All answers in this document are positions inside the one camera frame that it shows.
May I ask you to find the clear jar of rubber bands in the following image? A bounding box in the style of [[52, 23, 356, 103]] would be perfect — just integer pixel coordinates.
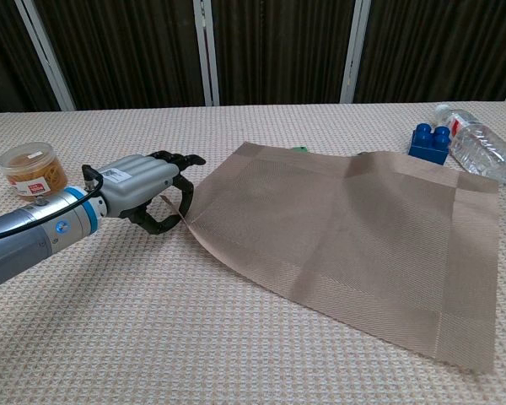
[[0, 142, 69, 202]]

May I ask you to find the pink woven tablecloth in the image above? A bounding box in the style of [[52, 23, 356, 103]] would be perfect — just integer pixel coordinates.
[[0, 100, 506, 405]]

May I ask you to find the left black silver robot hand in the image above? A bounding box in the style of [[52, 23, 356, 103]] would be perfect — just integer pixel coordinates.
[[95, 149, 207, 235]]

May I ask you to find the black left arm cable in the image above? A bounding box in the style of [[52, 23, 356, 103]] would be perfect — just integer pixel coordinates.
[[0, 164, 105, 244]]

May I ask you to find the dark partition screen panel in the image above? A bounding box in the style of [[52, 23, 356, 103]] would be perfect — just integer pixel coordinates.
[[353, 0, 506, 104], [0, 0, 60, 117], [33, 0, 206, 111], [210, 0, 358, 106]]

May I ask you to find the clear plastic water bottle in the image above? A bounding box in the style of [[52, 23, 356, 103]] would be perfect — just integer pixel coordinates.
[[433, 103, 506, 186]]

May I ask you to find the blue toy building brick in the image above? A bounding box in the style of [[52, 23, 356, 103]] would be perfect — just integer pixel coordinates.
[[407, 122, 452, 165]]

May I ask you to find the brown woven placemat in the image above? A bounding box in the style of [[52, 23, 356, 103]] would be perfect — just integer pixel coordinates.
[[159, 142, 501, 375]]

